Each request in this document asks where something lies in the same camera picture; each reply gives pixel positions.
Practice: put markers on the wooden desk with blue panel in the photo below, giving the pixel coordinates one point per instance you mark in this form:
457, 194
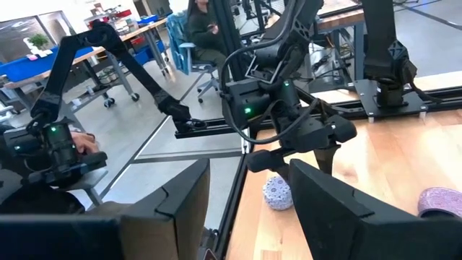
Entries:
25, 66

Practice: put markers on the wooden work table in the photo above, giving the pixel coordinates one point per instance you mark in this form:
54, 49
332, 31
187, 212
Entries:
339, 20

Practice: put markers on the white purple floral candle tin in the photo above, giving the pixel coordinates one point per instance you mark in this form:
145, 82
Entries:
277, 195

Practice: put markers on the pink candle tin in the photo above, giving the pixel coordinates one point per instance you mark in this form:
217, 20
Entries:
442, 200

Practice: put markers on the blue office chair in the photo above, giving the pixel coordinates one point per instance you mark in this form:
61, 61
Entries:
180, 43

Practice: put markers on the person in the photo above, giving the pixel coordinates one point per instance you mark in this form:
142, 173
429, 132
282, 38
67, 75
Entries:
204, 32
36, 202

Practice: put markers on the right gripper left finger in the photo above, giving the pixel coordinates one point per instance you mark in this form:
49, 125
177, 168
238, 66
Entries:
173, 224

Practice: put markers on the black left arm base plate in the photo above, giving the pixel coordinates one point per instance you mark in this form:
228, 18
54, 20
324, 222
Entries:
364, 97

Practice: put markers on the black aluminium table frame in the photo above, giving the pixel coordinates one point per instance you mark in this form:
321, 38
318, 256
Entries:
234, 202

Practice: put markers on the black upright post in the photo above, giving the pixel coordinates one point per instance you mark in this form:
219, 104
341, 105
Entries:
225, 36

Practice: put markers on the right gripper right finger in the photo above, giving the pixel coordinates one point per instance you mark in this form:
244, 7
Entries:
343, 224

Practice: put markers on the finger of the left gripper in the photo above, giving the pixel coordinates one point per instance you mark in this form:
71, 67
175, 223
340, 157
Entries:
284, 172
327, 159

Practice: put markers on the small green desk plant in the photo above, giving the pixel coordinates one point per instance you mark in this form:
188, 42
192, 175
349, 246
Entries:
38, 40

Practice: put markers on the person's hand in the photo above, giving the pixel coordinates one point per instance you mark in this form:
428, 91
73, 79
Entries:
84, 142

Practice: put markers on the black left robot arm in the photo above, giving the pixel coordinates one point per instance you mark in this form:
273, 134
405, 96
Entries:
382, 36

